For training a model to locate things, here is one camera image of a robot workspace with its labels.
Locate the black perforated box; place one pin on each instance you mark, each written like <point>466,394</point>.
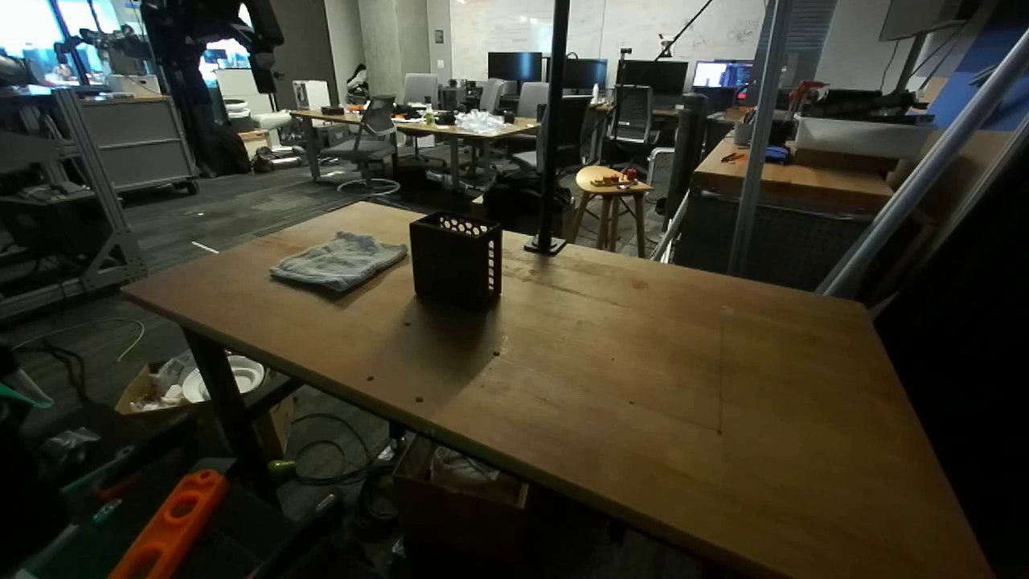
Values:
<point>459,259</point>

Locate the light blue cloth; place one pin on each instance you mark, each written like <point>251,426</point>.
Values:
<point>340,264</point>

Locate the cardboard box under table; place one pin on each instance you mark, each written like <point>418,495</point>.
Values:
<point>483,520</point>

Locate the black vertical pole stand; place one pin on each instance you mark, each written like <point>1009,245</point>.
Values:
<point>543,239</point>

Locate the round wooden stool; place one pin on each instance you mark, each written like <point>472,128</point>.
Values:
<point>619,193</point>

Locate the background office desk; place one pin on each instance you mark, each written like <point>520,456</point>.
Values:
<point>459,128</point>

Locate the black office chair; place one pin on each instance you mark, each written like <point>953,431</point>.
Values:
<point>630,117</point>

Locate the lit computer monitor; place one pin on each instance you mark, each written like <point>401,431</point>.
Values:
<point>721,76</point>

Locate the wooden side workbench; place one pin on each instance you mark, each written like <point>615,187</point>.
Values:
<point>807,213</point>

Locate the grey metal shelving rack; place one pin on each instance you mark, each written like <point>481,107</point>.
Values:
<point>61,205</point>

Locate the silver diagonal aluminium frame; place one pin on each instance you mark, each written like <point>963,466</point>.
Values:
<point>844,278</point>

